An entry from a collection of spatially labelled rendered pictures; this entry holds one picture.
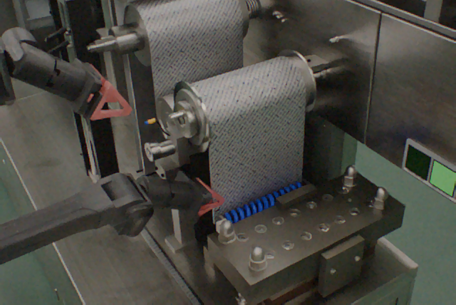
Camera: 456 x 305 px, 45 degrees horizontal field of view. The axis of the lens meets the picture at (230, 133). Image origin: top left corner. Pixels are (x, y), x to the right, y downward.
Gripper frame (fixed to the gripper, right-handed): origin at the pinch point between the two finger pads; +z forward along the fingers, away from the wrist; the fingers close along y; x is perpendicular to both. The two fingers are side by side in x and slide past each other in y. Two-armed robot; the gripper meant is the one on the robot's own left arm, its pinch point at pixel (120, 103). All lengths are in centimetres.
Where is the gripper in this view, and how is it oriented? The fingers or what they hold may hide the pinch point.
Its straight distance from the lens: 99.8
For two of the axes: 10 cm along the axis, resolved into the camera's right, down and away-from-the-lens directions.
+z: 6.8, 3.1, 6.7
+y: 5.3, 4.3, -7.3
